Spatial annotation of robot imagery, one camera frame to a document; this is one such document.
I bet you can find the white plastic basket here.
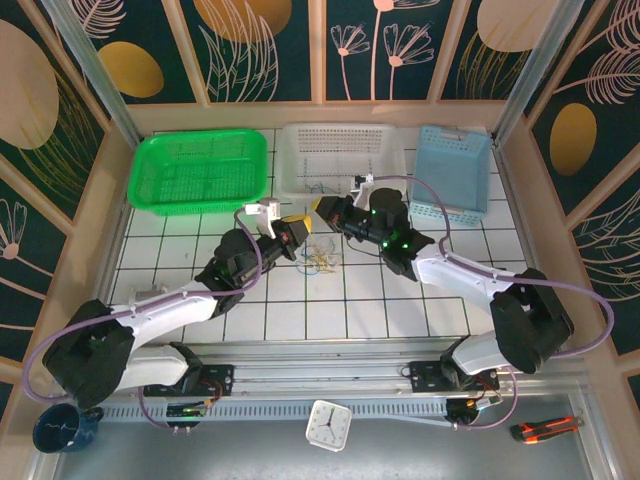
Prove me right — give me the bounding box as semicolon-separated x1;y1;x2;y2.
273;122;407;202

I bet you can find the light blue plastic basket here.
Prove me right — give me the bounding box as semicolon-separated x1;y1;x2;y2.
408;124;493;229

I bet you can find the green plastic basket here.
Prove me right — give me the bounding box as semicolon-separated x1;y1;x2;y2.
126;128;270;217

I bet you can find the white square clock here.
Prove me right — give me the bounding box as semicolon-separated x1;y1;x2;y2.
305;399;353;454

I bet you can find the dark blue mug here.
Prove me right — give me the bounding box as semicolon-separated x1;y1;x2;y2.
33;403;105;455

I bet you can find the orange black utility knife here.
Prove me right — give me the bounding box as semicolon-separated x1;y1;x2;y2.
510;415;584;445

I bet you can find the small grey metal bracket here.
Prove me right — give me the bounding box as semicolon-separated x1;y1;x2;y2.
127;283;170;304

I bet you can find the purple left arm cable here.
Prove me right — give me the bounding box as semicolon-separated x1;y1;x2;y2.
22;205;264;432

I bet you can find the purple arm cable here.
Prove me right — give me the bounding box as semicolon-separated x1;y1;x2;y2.
372;172;615;431
22;205;264;432

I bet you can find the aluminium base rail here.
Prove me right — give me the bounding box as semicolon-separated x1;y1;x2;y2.
164;341;586;401

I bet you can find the slotted grey cable duct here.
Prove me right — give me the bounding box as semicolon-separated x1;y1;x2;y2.
102;402;501;424

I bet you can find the aluminium frame post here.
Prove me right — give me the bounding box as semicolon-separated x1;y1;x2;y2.
42;0;146;147
491;0;609;147

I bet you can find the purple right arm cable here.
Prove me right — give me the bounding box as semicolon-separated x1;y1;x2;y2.
372;172;615;431

